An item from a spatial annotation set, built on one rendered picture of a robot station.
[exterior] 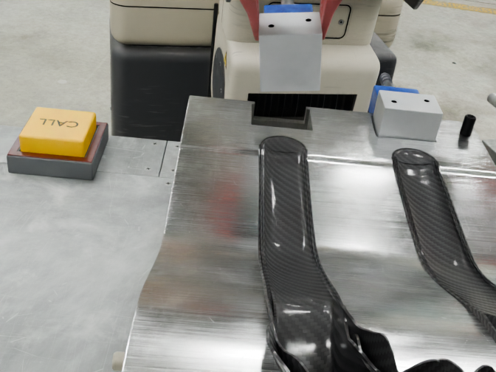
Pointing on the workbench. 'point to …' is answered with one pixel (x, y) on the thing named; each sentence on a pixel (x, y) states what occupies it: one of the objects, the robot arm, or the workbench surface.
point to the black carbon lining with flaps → (375, 363)
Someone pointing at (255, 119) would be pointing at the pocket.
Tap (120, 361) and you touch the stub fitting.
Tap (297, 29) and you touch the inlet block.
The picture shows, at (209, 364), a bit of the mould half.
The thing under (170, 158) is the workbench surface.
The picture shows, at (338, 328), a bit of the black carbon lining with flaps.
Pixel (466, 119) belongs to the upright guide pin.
